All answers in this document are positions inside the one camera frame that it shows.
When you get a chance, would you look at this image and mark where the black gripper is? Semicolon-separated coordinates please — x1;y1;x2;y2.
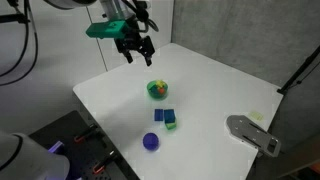
114;29;156;67

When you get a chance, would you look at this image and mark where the large blue block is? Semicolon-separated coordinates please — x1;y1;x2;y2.
163;108;176;123

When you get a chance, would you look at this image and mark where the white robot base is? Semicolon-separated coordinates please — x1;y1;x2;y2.
0;131;71;180

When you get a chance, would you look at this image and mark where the yellow block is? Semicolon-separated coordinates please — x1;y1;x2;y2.
153;79;166;89

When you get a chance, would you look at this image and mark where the green bowl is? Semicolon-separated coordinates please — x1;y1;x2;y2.
146;79;170;100

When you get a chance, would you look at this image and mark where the small blue block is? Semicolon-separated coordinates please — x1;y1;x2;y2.
153;108;164;122

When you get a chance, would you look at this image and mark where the lime green block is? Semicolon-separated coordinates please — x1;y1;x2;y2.
165;120;178;131

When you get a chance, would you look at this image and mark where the purple ball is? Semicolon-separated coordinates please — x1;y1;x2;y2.
142;132;160;152

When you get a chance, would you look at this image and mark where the black orange-tipped clamp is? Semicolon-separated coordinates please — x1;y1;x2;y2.
92;151;116;175
73;123;100;144

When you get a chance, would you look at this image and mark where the yellow-green sticky note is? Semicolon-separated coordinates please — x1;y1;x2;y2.
249;110;265;122

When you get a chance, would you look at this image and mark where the black tripod pole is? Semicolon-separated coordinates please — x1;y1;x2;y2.
277;44;320;95

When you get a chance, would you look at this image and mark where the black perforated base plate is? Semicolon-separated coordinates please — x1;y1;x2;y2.
29;110;141;180

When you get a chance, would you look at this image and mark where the grey metal bracket plate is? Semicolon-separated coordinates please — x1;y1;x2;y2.
226;114;282;158

